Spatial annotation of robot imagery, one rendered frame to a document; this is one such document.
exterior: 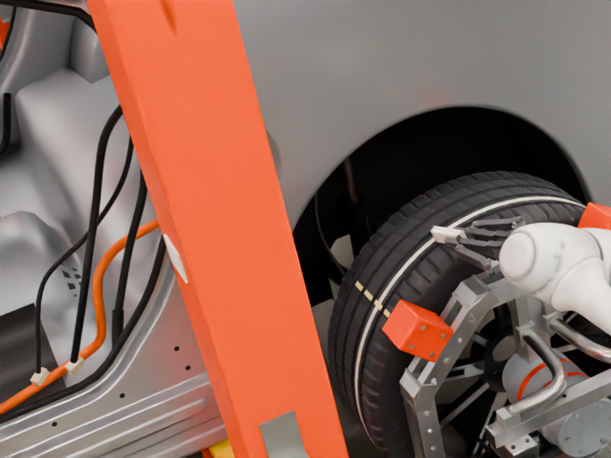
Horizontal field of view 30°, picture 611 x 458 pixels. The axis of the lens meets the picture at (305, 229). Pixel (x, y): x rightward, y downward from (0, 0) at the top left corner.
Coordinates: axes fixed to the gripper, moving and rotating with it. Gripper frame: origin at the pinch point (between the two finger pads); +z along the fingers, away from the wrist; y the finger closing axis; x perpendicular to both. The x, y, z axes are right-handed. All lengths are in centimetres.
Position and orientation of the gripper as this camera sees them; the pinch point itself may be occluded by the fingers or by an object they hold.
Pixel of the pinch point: (449, 236)
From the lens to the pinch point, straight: 212.7
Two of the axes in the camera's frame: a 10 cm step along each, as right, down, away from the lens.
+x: -4.7, -6.9, -5.6
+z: -6.8, -1.3, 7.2
